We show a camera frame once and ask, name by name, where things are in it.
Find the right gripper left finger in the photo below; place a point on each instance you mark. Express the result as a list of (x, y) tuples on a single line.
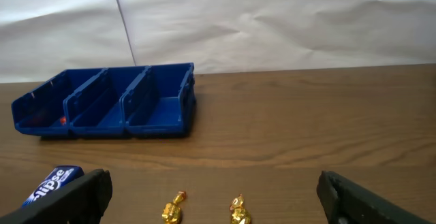
[(81, 196)]

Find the blue tray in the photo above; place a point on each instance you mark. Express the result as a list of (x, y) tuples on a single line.
[(163, 115)]

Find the blue candy pack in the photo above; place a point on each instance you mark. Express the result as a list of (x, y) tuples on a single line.
[(54, 179)]

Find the gold candy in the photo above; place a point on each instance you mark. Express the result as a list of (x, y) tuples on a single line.
[(239, 213), (172, 212)]

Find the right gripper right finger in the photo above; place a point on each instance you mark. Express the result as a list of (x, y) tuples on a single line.
[(351, 203)]

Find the orange candy box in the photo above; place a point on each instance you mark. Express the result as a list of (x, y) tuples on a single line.
[(63, 120)]

